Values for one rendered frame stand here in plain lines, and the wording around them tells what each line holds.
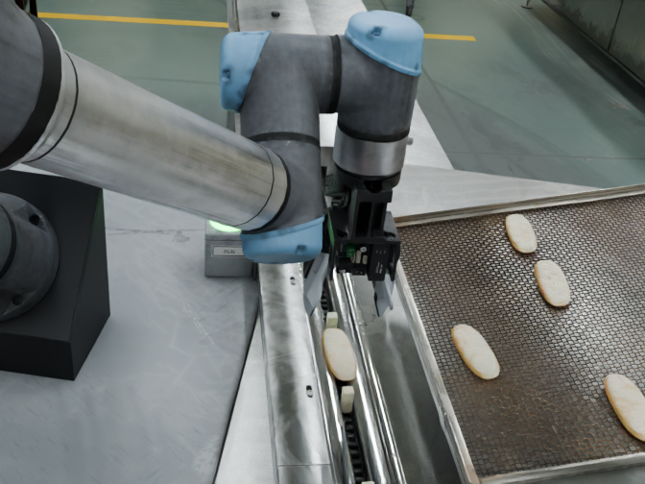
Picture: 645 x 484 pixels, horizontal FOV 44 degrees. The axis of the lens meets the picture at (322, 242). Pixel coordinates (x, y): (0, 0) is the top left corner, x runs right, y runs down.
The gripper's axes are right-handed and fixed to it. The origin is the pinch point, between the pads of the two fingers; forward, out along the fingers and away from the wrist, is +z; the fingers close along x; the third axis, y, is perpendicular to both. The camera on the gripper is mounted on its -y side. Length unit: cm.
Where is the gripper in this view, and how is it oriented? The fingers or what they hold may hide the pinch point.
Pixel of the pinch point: (345, 304)
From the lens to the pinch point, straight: 96.6
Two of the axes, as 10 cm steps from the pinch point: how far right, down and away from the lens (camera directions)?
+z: -0.9, 8.4, 5.4
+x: 9.9, 0.2, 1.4
